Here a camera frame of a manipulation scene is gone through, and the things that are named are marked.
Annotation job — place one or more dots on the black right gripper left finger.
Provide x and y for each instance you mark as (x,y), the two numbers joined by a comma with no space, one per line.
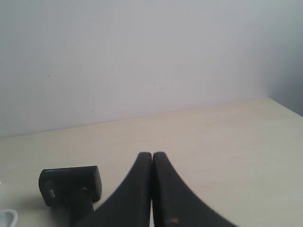
(130,204)

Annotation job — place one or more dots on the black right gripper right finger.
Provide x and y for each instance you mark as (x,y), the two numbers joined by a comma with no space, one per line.
(173,202)

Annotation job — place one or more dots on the black handheld barcode scanner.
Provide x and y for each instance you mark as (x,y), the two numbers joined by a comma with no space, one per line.
(75,188)

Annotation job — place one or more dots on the white plastic tray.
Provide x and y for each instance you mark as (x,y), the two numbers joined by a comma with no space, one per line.
(8,218)

